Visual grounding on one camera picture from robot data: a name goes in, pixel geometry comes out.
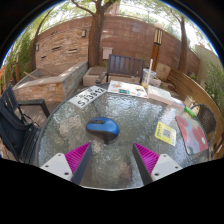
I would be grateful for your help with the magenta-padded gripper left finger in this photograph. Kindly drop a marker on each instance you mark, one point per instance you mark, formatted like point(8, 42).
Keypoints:
point(78, 156)

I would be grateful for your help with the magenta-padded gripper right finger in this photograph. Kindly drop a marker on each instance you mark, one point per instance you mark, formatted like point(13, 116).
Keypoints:
point(148, 158)

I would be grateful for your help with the blue computer mouse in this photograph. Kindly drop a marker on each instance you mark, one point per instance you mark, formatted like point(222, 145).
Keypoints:
point(101, 126)

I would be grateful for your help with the yellow code card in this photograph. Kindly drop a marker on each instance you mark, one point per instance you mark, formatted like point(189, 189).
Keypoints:
point(165, 133)

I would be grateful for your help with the white tissue pack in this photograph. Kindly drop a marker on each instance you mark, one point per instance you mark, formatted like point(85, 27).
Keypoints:
point(179, 105)

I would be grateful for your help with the black folding chair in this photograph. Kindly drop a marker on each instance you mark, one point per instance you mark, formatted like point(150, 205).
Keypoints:
point(13, 130)

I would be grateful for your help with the colourful printed sheet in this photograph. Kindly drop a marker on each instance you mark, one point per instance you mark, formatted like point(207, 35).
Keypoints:
point(128, 89)

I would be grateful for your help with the raised stone bed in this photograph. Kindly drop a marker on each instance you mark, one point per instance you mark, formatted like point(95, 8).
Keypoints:
point(40, 88)

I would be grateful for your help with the low concrete plinth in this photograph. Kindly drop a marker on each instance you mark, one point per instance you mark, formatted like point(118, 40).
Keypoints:
point(91, 78)

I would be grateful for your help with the curved wooden bench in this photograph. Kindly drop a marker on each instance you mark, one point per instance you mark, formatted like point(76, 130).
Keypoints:
point(196, 91)

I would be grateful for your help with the pale stone block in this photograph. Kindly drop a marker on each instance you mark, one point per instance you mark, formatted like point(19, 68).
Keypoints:
point(164, 71)

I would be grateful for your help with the white drinking straw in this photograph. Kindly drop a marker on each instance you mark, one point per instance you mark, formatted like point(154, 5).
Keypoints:
point(150, 65)

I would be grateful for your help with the dark wooden slatted chair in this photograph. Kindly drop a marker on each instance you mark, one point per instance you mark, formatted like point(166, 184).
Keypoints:
point(125, 65)

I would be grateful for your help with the slim tree trunk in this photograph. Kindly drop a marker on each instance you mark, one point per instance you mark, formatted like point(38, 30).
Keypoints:
point(183, 46)

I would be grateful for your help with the large tree trunk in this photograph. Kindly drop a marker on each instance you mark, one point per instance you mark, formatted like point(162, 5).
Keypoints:
point(96, 36)

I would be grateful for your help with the white wall box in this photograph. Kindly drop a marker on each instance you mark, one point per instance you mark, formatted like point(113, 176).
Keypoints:
point(107, 53)

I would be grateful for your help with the wooden garden lamp post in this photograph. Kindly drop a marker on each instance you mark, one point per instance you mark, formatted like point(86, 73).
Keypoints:
point(156, 46)

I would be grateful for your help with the black wall lamp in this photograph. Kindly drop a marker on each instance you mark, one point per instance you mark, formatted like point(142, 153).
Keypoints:
point(37, 47)
point(84, 33)

